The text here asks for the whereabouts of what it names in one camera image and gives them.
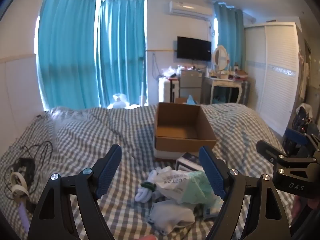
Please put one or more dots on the grey mini fridge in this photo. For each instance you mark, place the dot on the grey mini fridge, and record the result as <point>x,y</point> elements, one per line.
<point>190,82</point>

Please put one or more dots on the brown cardboard box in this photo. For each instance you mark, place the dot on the brown cardboard box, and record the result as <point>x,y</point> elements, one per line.
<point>182,143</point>

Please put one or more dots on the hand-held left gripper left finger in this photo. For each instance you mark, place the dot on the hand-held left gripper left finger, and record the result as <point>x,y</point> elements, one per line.
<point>110,170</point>

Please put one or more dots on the grey checked bed duvet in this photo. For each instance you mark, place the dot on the grey checked bed duvet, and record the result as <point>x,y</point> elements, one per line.
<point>100,132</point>

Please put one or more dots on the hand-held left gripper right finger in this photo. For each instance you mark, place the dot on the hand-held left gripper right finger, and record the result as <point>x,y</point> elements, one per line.
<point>212,172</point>

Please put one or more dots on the blue tissue pack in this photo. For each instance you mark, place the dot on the blue tissue pack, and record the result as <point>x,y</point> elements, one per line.
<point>192,100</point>

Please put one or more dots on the white air conditioner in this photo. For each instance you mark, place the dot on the white air conditioner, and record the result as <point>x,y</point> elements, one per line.
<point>191,10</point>

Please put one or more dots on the white tape roll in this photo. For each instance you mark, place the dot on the white tape roll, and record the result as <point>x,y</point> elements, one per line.
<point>18,186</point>

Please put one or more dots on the white suitcase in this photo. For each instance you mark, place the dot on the white suitcase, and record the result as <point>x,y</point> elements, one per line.
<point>165,91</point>

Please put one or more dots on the teal window curtain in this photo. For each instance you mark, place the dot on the teal window curtain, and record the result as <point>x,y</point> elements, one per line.
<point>120,55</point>

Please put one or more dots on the dark tissue box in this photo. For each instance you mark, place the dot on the dark tissue box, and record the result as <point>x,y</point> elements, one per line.
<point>187,163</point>

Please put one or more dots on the white slatted wardrobe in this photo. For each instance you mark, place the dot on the white slatted wardrobe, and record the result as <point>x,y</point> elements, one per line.
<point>275,75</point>

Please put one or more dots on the white plush toy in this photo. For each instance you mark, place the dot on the white plush toy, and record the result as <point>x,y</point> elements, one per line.
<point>119,101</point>

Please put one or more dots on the narrow teal curtain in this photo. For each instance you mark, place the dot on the narrow teal curtain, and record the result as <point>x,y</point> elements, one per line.
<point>230,37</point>

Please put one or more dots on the white socks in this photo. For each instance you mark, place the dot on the white socks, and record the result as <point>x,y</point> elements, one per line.
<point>146,192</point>

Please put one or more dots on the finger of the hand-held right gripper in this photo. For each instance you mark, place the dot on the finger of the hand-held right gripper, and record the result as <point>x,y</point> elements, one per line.
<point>270,151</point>
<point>297,136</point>

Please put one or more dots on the wide teal curtain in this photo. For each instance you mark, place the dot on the wide teal curtain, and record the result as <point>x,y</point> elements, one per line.
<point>65,55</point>

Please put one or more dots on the white dressing table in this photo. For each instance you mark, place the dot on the white dressing table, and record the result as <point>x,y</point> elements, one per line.
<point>222,82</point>

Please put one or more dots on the clear cotton pad packet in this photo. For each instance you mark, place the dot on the clear cotton pad packet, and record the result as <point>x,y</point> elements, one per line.
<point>172,183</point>

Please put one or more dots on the white grey cloth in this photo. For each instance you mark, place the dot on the white grey cloth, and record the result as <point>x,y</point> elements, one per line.
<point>170,215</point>

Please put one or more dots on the dark patterned bag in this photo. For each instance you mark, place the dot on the dark patterned bag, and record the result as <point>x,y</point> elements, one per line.
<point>302,116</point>

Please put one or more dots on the purple stick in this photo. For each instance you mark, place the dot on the purple stick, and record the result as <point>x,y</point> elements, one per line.
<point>23,216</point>

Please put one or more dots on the black wall television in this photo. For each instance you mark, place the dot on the black wall television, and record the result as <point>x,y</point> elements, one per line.
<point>193,48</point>

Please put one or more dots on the person's right hand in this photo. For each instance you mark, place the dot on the person's right hand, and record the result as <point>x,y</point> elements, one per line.
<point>299,203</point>

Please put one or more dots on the white oval vanity mirror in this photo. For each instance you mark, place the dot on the white oval vanity mirror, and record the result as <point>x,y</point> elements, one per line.
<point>220,56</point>

